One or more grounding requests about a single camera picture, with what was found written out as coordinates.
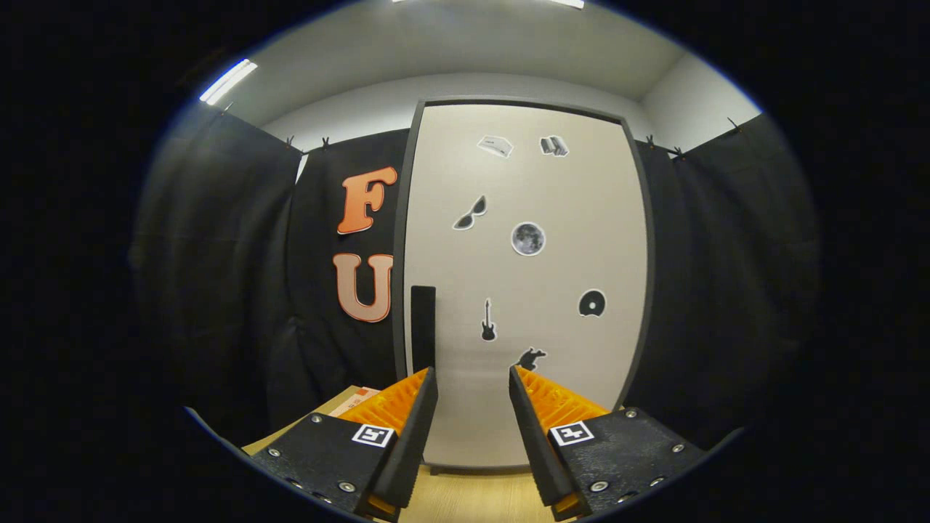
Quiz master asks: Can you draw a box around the black backdrop cloth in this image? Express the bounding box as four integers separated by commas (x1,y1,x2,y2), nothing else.
131,102,822,451

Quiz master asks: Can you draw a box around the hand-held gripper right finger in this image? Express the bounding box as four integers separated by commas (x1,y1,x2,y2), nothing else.
508,365,707,522

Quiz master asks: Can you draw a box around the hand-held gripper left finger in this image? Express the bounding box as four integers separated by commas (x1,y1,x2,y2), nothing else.
251,367,440,522

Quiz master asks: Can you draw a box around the white shoe cabinet door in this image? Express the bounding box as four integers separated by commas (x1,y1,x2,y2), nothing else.
403,102,650,469

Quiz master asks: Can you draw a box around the long ceiling light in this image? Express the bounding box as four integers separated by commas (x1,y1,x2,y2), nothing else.
392,0,586,10
198,58,259,106

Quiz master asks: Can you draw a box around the dark grey shoe cabinet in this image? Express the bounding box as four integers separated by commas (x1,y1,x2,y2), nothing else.
392,96,657,477

